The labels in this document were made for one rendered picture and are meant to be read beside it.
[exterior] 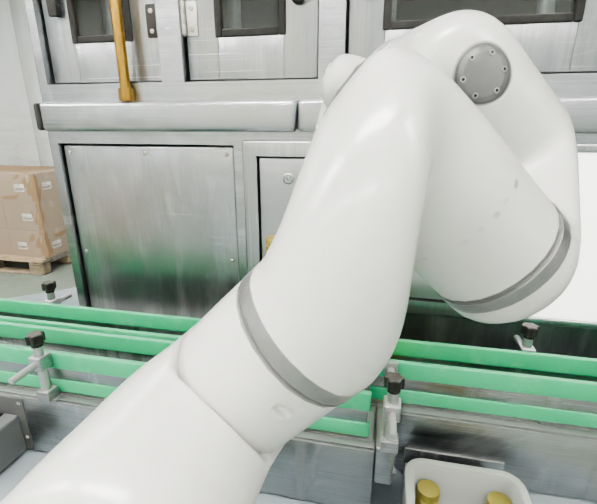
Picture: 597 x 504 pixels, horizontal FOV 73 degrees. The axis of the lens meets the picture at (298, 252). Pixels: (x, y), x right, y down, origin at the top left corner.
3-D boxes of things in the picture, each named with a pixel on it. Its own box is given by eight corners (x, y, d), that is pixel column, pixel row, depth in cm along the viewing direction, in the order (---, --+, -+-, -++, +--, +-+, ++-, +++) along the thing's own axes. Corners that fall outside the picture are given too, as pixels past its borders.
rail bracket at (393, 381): (396, 402, 70) (402, 339, 67) (400, 482, 55) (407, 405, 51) (379, 400, 71) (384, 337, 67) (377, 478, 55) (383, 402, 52)
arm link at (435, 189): (394, 461, 20) (686, 286, 15) (171, 304, 16) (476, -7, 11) (360, 304, 32) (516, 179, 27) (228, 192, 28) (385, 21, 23)
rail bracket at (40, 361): (64, 395, 73) (50, 330, 69) (31, 423, 67) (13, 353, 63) (45, 393, 74) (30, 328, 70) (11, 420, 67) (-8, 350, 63)
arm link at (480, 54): (290, 149, 38) (392, 246, 43) (331, 196, 19) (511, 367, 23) (416, 9, 35) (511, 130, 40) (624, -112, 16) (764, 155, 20)
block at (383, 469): (394, 442, 71) (397, 409, 69) (396, 487, 62) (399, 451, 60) (374, 439, 72) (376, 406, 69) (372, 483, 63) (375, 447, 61)
